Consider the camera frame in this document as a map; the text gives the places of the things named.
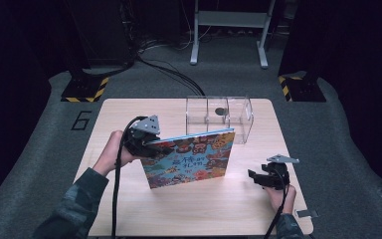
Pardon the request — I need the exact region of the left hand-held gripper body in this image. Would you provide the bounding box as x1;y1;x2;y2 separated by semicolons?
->
123;115;162;157

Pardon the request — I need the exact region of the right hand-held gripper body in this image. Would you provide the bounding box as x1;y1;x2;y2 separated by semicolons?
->
260;153;300;191

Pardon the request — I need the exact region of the colourful picture book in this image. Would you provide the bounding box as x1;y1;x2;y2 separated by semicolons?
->
140;127;237;189

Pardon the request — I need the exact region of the clear acrylic divided organizer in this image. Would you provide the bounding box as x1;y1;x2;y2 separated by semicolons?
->
185;95;255;145

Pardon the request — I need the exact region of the person's right hand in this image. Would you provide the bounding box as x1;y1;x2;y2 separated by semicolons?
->
265;185;297;215

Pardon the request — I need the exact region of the person's left hand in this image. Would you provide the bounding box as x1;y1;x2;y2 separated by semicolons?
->
92;129;137;177

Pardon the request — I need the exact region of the grey tape piece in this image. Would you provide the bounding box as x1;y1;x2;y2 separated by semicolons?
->
295;208;320;219

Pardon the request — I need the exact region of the black yellow-striped stand base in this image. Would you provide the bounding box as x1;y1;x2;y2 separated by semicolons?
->
60;74;109;104
277;75;327;103

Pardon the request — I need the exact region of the dark cabinet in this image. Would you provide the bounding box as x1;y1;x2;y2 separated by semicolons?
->
64;0;135;69

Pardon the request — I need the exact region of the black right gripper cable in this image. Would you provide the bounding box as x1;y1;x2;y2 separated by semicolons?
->
263;168;291;239

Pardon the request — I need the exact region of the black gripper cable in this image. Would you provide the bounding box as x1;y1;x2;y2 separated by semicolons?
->
110;115;148;239
263;168;291;239

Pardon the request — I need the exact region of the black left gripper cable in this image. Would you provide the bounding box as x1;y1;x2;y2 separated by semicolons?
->
110;115;148;239

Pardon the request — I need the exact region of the black floor cable bundle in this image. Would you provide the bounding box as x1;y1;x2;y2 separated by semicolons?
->
135;39;207;98

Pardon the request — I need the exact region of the white metal stand frame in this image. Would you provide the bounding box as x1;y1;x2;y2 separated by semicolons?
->
189;0;277;70

